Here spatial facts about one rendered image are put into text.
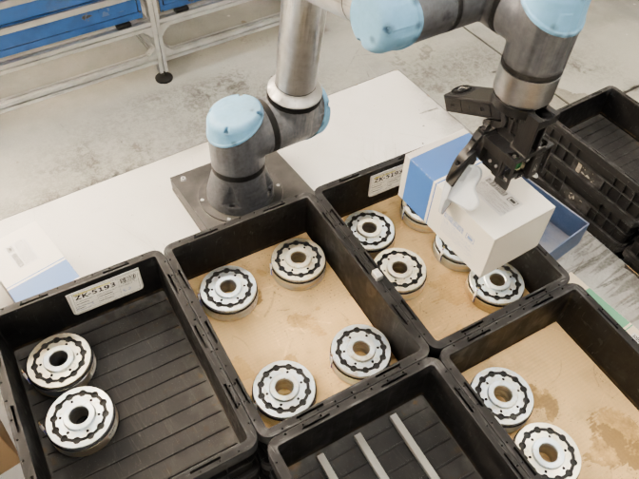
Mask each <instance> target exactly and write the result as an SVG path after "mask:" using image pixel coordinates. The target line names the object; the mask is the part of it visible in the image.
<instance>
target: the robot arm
mask: <svg viewBox="0 0 639 479"><path fill-rule="evenodd" d="M590 3H591V0H281V15H280V26H279V39H278V51H277V63H276V74H275V75H274V76H273V77H272V78H271V79H270V80H269V81H268V84H267V91H266V96H264V97H261V98H259V99H256V98H255V97H253V96H250V95H246V94H243V95H242V96H240V95H239V94H235V95H230V96H227V97H224V98H222V99H220V100H219V101H218V102H217V103H216V104H214V105H213V106H212V107H211V108H210V109H209V112H208V114H207V117H206V137H207V139H208V145H209V153H210V161H211V168H212V169H211V172H210V176H209V180H208V183H207V186H206V194H207V199H208V201H209V203H210V205H211V206H212V207H213V208H214V209H216V210H217V211H219V212H221V213H224V214H226V215H230V216H243V215H246V214H248V213H251V212H253V211H256V210H259V209H261V208H264V207H265V206H268V205H269V203H270V202H271V201H272V200H273V197H274V184H273V181H272V179H271V177H270V175H269V173H268V170H267V168H266V166H265V159H264V156H265V155H267V154H270V153H272V152H275V151H277V150H280V149H283V148H285V147H287V146H289V145H292V144H296V143H298V142H301V141H304V140H309V139H311V138H313V137H315V136H316V135H318V134H320V133H321V132H322V131H323V130H324V129H325V128H326V127H327V126H328V124H329V120H330V114H331V108H330V106H329V105H328V103H329V99H328V96H327V94H326V92H325V90H324V89H323V87H322V86H321V85H320V83H319V81H318V73H319V66H320V54H321V48H322V41H323V34H324V28H325V22H326V15H327V11H329V12H331V13H333V14H335V15H336V16H338V17H341V18H343V19H345V20H347V21H349V22H351V26H352V30H353V32H354V34H355V36H356V38H357V39H358V40H360V41H361V44H362V46H363V47H364V48H365V49H366V50H368V51H370V52H372V53H378V54H380V53H384V52H388V51H391V50H401V49H405V48H407V47H409V46H411V45H412V44H414V43H417V42H420V41H423V40H425V39H428V38H431V37H434V36H437V35H439V34H442V33H445V32H448V31H451V30H454V29H459V28H462V27H465V26H468V25H470V24H472V23H475V22H479V23H481V24H483V25H484V26H485V27H487V28H488V29H490V30H492V31H493V32H495V33H496V34H498V35H500V36H502V37H503V38H505V39H506V44H505V47H504V50H503V53H502V56H501V59H500V62H499V65H498V68H497V72H496V74H495V77H494V85H493V87H483V86H469V85H463V86H457V87H455V88H453V89H452V91H450V92H448V93H446V94H444V101H445V106H446V111H450V112H455V113H461V114H467V115H473V116H478V117H484V118H487V119H484V120H483V122H482V123H483V125H482V126H480V127H479V128H478V129H477V130H476V131H475V132H474V134H473V136H472V138H471V139H470V140H469V142H468V143H467V144H466V145H465V147H464V148H463V149H462V150H461V151H460V152H459V154H458V155H457V156H456V158H455V160H454V162H453V164H452V166H451V168H450V170H449V172H448V175H447V177H446V179H445V181H446V182H445V183H444V186H443V189H442V194H441V199H440V204H439V209H438V212H439V213H440V214H441V215H443V213H444V212H445V211H446V209H447V208H448V207H449V205H450V204H451V202H454V203H455V204H457V205H459V206H461V207H463V208H465V209H467V210H469V211H474V210H475V209H476V208H477V207H478V205H479V197H478V195H477V193H476V186H477V184H478V183H479V181H480V180H481V178H482V169H481V168H480V167H479V166H478V165H474V163H475V162H476V160H477V159H479V160H480V161H482V163H483V164H484V165H485V166H486V167H487V168H488V169H490V170H491V173H492V174H493V175H494V181H495V182H496V183H497V184H498V185H499V186H500V187H501V188H502V189H504V190H505V191H506V190H507V189H508V186H509V184H510V181H511V179H513V178H514V179H515V180H516V179H518V178H520V177H524V178H526V179H528V178H529V177H531V176H533V177H534V178H537V177H538V175H537V173H536V171H537V170H538V171H539V172H540V173H542V172H543V169H544V167H545V165H546V162H547V160H548V158H549V157H550V154H551V152H552V148H553V146H554V144H553V143H552V142H551V141H550V140H548V139H547V138H546V137H545V136H544V134H545V132H546V129H547V127H548V126H549V125H552V124H554V123H556V122H557V120H558V118H559V116H560V113H559V112H558V111H557V110H555V109H554V108H553V107H551V106H550V105H549V103H550V102H551V101H552V98H553V95H554V93H555V91H556V89H557V87H558V84H559V82H560V79H561V77H562V74H563V72H564V69H565V67H566V65H567V62H568V61H569V58H570V56H571V52H572V49H573V47H574V45H575V42H576V40H577V37H578V35H579V32H580V31H581V30H582V29H583V27H584V26H585V23H586V15H587V12H588V9H589V6H590ZM546 150H547V151H548V152H547V154H546V157H545V159H544V161H543V163H541V160H542V158H543V156H544V153H545V152H546Z"/></svg>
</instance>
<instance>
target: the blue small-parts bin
mask: <svg viewBox="0 0 639 479"><path fill-rule="evenodd" d="M521 178H522V179H523V180H525V181H526V182H527V183H528V184H529V185H531V186H532V187H533V188H534V189H535V190H536V191H538V192H539V193H540V194H541V195H542V196H543V197H545V198H546V199H547V200H548V201H549V202H551V203H552V204H553V205H554V206H555V209H554V211H553V213H552V216H551V218H550V220H549V222H548V224H547V226H546V228H545V231H544V233H543V235H542V237H541V239H540V241H539V242H538V243H539V244H540V245H541V246H542V247H543V248H544V249H545V250H546V251H547V252H548V253H549V254H550V255H551V256H552V257H553V258H554V259H555V260H558V259H560V258H561V257H562V256H564V255H565V254H566V253H568V252H569V251H570V250H571V249H572V248H573V247H575V246H576V245H577V244H578V243H579V242H580V240H581V239H582V237H583V235H584V234H585V232H586V230H587V228H588V226H589V225H590V224H589V223H588V222H587V221H586V220H584V219H582V218H581V217H580V216H578V215H577V214H576V213H574V212H573V211H572V210H570V208H569V207H567V206H566V205H564V204H563V203H562V202H560V201H559V200H557V199H556V198H555V197H553V196H552V195H551V194H549V193H548V192H546V191H545V190H544V189H542V188H541V187H540V186H538V185H537V184H536V183H534V182H533V181H531V180H530V179H526V178H524V177H521Z"/></svg>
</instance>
